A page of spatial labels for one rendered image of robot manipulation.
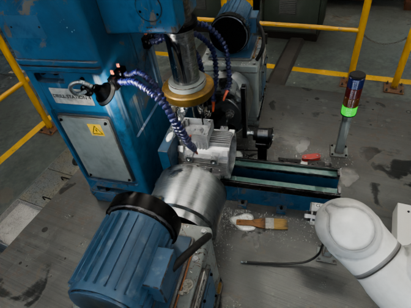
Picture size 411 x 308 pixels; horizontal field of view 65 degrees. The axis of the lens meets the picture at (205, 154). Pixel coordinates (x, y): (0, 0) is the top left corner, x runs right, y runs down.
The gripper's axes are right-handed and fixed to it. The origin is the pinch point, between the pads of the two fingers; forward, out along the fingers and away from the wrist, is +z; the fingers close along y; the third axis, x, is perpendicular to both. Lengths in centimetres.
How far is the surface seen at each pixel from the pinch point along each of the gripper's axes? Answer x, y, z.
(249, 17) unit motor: -84, 36, 41
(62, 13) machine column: -43, 71, -33
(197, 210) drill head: 3.6, 36.2, -4.1
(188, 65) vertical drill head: -41, 45, -6
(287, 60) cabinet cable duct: -157, 27, 260
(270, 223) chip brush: 7.4, 16.2, 34.8
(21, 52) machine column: -36, 91, -24
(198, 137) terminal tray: -21, 45, 16
